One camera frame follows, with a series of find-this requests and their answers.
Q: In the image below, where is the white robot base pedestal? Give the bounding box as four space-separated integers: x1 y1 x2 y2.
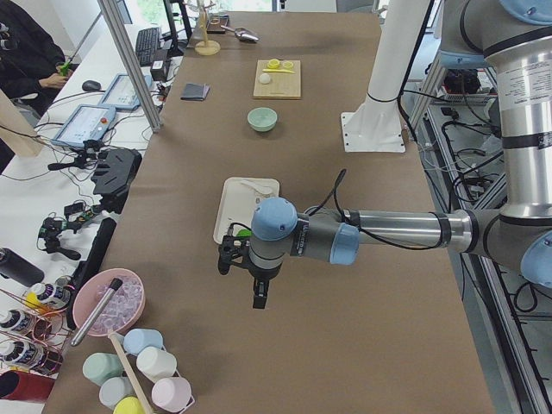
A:
342 0 434 153

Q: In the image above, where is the metal scoop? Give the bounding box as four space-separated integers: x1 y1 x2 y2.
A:
222 25 260 43

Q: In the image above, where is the grey-blue cup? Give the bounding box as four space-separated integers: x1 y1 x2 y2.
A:
98 377 135 411

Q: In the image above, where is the green cup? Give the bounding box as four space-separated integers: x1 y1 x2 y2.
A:
82 353 123 386

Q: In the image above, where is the black power adapter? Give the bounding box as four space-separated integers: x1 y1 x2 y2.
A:
150 60 170 82

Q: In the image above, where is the pink cup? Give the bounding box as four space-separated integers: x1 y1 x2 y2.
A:
152 377 192 412

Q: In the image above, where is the computer mouse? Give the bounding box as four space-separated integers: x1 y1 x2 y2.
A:
81 79 102 91

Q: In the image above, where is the wooden mug tree stand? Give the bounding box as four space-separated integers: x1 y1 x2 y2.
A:
195 0 221 56

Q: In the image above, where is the red can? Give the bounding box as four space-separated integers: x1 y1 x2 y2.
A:
1 371 55 403

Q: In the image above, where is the blue teach pendant far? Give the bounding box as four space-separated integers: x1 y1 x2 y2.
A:
98 73 141 111

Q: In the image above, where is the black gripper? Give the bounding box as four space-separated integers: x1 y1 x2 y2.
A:
252 271 270 309

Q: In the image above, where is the blue teach pendant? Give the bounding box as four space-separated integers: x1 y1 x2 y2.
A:
98 73 141 111
51 104 116 148

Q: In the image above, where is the white cup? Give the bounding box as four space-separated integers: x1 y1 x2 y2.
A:
136 346 177 382

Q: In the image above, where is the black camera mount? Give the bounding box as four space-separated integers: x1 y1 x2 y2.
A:
217 235 251 275

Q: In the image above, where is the bamboo cutting board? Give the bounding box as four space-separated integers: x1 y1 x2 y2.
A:
253 60 302 99

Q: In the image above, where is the dark tray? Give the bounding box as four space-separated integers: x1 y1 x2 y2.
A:
207 16 229 35

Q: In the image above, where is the lemon slice stack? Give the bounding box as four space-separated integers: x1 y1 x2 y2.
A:
267 59 280 69

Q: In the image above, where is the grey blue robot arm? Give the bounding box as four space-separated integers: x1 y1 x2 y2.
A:
245 1 551 309

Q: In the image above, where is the green lime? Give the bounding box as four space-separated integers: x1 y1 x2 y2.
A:
237 229 252 237

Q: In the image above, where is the blue teach pendant near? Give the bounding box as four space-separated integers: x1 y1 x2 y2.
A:
51 104 116 148

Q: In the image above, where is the black keyboard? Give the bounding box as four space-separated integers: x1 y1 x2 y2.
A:
135 27 160 67

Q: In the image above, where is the folded grey cloth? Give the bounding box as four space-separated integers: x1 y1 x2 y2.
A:
180 83 210 101

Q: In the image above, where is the aluminium frame post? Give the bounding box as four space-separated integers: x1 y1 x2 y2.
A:
97 0 162 133

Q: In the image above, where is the light green bowl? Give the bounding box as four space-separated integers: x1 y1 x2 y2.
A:
247 107 278 132

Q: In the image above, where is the white steamed bun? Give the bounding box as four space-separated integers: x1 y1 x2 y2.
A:
258 72 272 85

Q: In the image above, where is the yellow cup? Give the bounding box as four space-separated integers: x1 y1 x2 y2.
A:
113 396 145 414

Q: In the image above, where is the light blue cup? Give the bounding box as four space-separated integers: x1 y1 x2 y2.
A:
123 328 164 356

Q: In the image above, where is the yellow plastic knife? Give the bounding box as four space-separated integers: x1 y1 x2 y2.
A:
262 68 295 74

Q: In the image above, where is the white ceramic spoon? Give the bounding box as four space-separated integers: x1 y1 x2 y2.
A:
240 180 273 196

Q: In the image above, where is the pink bowl with ice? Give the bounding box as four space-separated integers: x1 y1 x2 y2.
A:
72 268 146 336

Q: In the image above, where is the seated person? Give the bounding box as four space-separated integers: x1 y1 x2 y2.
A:
1 1 72 116

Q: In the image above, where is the metal black-tipped tube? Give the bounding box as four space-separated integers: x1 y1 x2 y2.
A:
70 278 123 347

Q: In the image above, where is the black bottle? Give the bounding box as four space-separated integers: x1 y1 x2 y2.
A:
1 248 44 287

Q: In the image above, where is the cream rabbit tray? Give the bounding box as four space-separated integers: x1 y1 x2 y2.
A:
213 177 280 244

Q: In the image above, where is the black controller device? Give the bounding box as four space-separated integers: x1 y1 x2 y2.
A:
91 148 142 214

